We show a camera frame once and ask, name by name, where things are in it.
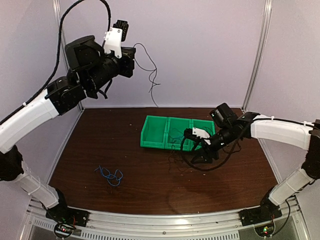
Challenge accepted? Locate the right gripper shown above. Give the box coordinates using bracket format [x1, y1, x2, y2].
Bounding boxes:
[191, 124, 235, 164]

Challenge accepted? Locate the brown thin cable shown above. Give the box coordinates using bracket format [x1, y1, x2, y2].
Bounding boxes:
[133, 42, 162, 108]

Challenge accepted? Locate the blue cable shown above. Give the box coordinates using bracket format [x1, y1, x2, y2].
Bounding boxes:
[94, 165, 125, 187]

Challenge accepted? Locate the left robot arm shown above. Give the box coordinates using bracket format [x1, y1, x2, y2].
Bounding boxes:
[0, 35, 136, 222]

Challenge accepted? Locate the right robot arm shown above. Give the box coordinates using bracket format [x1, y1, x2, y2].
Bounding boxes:
[183, 103, 320, 221]

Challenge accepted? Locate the right green bin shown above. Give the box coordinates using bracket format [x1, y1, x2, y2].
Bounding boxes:
[186, 119, 216, 152]

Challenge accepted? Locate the green bin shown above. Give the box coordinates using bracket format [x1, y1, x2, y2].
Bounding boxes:
[186, 119, 216, 152]
[165, 117, 190, 151]
[140, 115, 169, 149]

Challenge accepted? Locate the middle green bin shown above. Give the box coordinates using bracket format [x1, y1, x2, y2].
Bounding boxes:
[165, 117, 190, 151]

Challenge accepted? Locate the left green bin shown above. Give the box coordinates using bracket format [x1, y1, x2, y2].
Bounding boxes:
[140, 115, 169, 149]

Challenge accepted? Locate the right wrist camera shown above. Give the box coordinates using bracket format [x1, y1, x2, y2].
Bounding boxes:
[183, 127, 211, 142]

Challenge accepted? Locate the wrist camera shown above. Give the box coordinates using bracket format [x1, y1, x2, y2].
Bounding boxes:
[102, 19, 129, 59]
[183, 127, 211, 142]

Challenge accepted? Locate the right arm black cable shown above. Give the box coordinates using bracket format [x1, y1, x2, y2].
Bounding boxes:
[179, 136, 242, 172]

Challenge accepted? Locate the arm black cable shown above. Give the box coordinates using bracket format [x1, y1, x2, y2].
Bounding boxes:
[0, 0, 112, 125]
[179, 136, 242, 172]

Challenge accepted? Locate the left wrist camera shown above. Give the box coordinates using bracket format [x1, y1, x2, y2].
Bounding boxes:
[102, 19, 129, 59]

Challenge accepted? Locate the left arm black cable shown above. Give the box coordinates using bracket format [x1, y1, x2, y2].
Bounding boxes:
[0, 0, 112, 125]

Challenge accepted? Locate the left aluminium post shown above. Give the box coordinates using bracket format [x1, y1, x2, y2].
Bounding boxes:
[51, 0, 85, 112]

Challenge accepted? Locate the aluminium post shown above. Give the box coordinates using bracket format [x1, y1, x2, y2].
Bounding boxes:
[241, 0, 273, 112]
[51, 0, 85, 112]

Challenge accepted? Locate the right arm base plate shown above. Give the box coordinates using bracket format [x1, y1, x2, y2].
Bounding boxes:
[239, 206, 282, 238]

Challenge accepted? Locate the front aluminium rail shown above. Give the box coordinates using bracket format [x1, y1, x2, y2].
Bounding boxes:
[17, 197, 311, 240]

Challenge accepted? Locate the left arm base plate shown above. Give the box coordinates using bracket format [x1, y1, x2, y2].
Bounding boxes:
[44, 207, 89, 240]

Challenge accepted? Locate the right aluminium post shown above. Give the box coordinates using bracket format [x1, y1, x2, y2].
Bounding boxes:
[241, 0, 273, 112]

